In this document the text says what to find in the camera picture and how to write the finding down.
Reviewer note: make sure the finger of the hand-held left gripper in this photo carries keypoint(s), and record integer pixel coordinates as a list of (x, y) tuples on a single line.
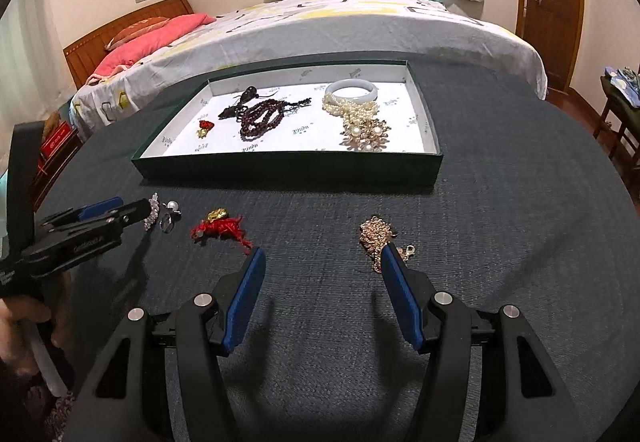
[(102, 208), (130, 213)]

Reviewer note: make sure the dark green tray box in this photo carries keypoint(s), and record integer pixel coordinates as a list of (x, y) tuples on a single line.
[(290, 137)]

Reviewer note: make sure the person's left hand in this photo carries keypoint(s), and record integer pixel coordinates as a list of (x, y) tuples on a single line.
[(20, 327)]

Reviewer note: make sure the white jade bangle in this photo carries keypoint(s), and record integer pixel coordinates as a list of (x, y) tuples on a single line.
[(350, 94)]

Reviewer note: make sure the orange patterned pillow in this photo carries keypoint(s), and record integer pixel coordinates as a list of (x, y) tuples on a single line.
[(135, 33)]

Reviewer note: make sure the wooden nightstand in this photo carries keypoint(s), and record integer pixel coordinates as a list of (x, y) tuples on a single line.
[(55, 177)]

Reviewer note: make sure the bed with patterned sheet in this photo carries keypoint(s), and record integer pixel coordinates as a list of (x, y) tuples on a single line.
[(350, 32)]

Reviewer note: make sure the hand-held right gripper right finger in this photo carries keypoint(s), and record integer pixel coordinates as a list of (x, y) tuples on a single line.
[(402, 297)]

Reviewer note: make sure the pile of clothes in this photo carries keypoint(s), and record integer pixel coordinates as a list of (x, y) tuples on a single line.
[(625, 84)]

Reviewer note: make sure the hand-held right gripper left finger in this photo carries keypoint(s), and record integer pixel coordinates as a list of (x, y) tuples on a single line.
[(245, 297)]

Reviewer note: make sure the person's patterned clothing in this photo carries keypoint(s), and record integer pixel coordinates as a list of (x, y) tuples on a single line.
[(55, 417)]

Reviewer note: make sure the wooden headboard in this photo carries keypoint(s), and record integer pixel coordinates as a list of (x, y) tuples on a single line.
[(95, 47)]

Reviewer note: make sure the wooden chair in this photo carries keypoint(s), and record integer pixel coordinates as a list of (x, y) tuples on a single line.
[(615, 117)]

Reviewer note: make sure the red gift box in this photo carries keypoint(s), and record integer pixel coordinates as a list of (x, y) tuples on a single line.
[(56, 142)]

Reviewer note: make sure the pearl flower brooch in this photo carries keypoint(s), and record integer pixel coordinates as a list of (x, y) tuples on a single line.
[(365, 134)]

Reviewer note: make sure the small red knot charm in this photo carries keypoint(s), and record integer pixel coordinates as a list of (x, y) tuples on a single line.
[(205, 128)]

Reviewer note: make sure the pale sheer curtain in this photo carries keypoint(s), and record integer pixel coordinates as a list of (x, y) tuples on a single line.
[(25, 52)]

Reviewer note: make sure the wooden door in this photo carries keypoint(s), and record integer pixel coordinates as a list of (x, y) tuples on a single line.
[(550, 7)]

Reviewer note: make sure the pink pillow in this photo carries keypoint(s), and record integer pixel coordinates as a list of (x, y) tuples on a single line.
[(150, 44)]

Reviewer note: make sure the brown teddy bear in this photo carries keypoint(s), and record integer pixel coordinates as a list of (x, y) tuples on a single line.
[(52, 122)]

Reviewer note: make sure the silver rhinestone brooch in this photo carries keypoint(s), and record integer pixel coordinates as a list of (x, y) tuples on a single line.
[(151, 214)]

